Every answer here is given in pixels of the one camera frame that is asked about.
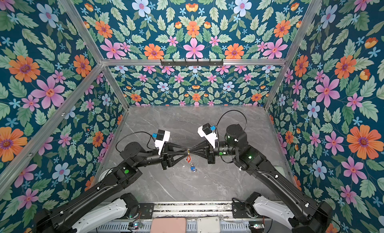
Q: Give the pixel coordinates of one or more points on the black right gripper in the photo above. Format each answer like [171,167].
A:
[209,157]

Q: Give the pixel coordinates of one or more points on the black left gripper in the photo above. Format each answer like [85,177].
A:
[170,148]

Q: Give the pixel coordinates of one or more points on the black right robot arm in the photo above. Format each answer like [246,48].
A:
[252,161]

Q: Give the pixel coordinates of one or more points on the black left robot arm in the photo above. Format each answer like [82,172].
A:
[83,214]

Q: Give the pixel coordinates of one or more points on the pink box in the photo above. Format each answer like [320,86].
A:
[169,225]

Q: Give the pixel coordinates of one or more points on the white analog alarm clock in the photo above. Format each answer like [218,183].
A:
[104,174]

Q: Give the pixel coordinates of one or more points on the white box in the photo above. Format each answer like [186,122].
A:
[208,225]

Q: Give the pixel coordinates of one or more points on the green circuit board right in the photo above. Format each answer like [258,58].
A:
[257,228]

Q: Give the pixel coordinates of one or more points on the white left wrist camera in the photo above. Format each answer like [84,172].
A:
[161,137]

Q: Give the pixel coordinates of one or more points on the aluminium front rail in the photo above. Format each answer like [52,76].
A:
[216,210]

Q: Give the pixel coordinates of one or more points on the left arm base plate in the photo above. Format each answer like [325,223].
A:
[142,211]

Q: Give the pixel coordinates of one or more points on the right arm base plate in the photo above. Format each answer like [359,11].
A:
[242,211]

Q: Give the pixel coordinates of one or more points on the black wall hook rail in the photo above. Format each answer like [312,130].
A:
[197,62]

